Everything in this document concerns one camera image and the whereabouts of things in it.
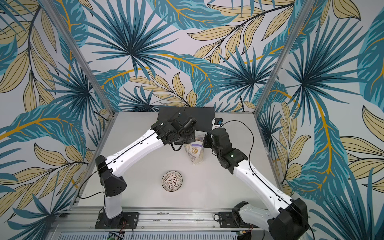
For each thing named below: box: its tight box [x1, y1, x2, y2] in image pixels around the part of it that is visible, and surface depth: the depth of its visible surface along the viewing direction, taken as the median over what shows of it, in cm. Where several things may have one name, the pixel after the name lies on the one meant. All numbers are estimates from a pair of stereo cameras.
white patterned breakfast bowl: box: [161, 170, 183, 192], surface depth 85 cm
